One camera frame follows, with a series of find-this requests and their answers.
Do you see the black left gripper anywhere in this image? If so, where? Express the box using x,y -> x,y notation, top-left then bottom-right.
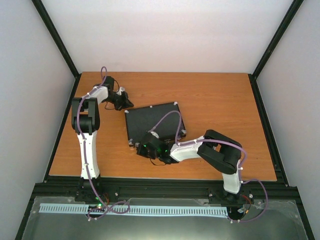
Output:
105,92 -> 134,112

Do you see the black poker set case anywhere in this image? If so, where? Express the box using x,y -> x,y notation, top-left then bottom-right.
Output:
124,101 -> 187,148

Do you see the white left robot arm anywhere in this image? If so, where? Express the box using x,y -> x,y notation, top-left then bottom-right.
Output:
71,75 -> 134,202

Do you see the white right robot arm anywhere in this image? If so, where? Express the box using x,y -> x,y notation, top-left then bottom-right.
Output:
136,129 -> 247,195

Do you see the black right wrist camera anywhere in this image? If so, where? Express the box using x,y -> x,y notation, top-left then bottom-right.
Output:
141,131 -> 161,148

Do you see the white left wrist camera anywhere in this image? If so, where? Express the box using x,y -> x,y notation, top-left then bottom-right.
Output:
117,86 -> 125,95

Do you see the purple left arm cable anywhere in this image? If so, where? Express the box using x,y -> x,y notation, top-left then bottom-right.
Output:
77,66 -> 131,221

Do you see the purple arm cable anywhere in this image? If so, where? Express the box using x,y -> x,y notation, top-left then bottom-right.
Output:
148,110 -> 269,224
77,66 -> 131,221

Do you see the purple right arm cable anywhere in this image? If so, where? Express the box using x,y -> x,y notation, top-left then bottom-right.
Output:
148,110 -> 269,224

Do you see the light blue slotted cable duct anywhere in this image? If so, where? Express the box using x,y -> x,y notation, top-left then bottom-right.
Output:
38,203 -> 228,218

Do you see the black aluminium frame rail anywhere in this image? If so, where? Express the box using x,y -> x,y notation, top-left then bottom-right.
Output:
31,176 -> 302,207

